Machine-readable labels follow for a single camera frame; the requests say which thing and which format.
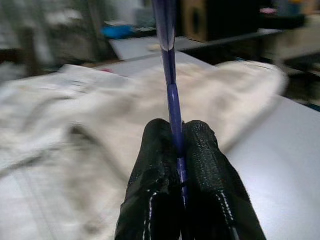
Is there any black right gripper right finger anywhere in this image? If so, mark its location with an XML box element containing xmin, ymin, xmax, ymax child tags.
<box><xmin>180</xmin><ymin>119</ymin><xmax>267</xmax><ymax>240</ymax></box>

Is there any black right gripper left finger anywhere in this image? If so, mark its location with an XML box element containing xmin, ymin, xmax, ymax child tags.
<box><xmin>114</xmin><ymin>118</ymin><xmax>185</xmax><ymax>240</ymax></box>

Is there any purple plastic hanger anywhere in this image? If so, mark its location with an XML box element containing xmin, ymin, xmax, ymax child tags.
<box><xmin>151</xmin><ymin>0</ymin><xmax>191</xmax><ymax>210</ymax></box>

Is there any beige denim jacket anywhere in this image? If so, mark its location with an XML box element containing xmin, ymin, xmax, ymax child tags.
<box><xmin>0</xmin><ymin>61</ymin><xmax>288</xmax><ymax>240</ymax></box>

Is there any bright blue object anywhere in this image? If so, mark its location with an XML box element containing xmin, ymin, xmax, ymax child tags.
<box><xmin>100</xmin><ymin>24</ymin><xmax>137</xmax><ymax>40</ymax></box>

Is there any wooden speaker box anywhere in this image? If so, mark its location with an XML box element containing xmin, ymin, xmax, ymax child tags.
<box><xmin>181</xmin><ymin>0</ymin><xmax>261</xmax><ymax>43</ymax></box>

